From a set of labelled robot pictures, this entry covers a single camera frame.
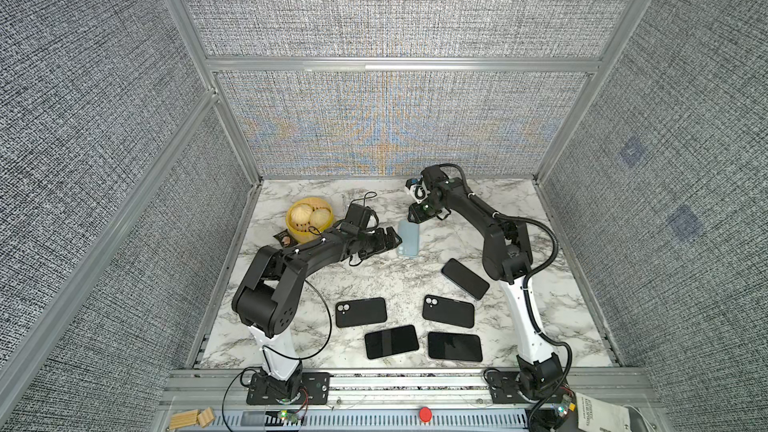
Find light blue phone case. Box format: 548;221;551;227
397;219;420;258

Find dark blue smartphone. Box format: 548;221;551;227
441;259;490;300

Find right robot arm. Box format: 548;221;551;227
405;163;573;402

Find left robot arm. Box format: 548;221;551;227
231;224;402;394

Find black phone case left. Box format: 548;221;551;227
334;297;388;329

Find black phone case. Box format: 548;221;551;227
422;295;475;329
334;297;388;329

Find black phone case right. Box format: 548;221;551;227
422;295;475;329

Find right steamed bun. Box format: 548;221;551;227
309;208;333;230

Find steamed bun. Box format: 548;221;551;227
290;203;314;228
309;208;333;230

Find yellow bamboo steamer basket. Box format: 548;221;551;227
285;197;335;243

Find left steamed bun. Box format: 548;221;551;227
290;203;314;228

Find black smartphone left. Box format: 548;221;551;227
364;325;420;360

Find black smartphone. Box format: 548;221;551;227
364;325;420;360
427;332;483;362

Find black smartphone right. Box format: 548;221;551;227
427;332;483;362

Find red emergency button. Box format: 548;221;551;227
418;407;433;423

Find wooden blocks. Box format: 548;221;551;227
168;407;216;431

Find white paper label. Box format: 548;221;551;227
576;393;631;432

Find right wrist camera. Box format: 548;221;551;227
405;178;428;203

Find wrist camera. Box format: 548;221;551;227
405;178;428;203
341;203;373;235

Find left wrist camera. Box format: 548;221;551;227
341;203;373;235

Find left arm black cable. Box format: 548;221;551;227
221;191;379;432

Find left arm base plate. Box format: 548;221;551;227
246;372;332;405

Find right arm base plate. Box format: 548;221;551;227
482;368;540;405

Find aluminium front rail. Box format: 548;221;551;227
155;367;667;432

